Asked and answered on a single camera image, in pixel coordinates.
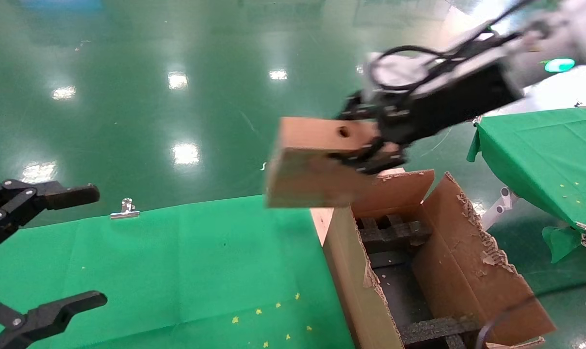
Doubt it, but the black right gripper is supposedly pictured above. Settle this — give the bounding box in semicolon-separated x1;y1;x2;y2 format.
329;63;524;175

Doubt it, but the small brown cardboard box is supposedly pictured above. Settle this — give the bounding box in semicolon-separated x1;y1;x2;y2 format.
265;116;395;209

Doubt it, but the large open cardboard carton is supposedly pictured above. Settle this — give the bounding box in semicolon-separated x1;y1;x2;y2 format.
322;169;558;349

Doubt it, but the black foam insert block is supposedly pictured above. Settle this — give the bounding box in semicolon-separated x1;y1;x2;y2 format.
356;215;432;253
400;315;483;349

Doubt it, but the white metal table leg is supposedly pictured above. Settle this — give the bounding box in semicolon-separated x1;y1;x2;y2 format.
480;187;521;232

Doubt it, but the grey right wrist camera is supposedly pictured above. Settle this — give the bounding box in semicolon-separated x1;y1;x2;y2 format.
363;48;449;100

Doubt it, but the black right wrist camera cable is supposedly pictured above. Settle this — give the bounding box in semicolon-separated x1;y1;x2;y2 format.
371;0;541;93

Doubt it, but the black hanging cable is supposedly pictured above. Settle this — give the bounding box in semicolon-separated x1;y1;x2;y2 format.
473;296;541;349

